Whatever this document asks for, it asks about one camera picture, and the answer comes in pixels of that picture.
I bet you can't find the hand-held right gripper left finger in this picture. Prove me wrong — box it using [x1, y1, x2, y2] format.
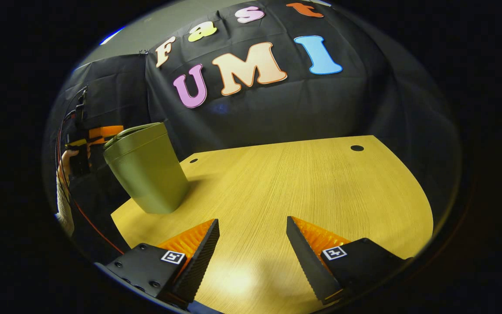
[105, 218, 220, 306]

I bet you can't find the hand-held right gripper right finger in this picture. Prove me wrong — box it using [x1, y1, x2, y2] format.
[286, 216, 408, 306]

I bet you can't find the green desktop garbage bin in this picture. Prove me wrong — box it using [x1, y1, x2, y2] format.
[103, 122, 189, 214]

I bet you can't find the wooden desktop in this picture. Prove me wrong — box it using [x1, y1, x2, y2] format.
[111, 135, 434, 314]

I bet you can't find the ceiling light panel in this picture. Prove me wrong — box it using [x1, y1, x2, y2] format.
[99, 25, 126, 46]

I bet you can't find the black backdrop cloth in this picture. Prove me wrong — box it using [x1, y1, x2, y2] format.
[44, 0, 463, 262]

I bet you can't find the red cable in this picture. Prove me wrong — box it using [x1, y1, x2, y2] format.
[56, 109, 125, 256]

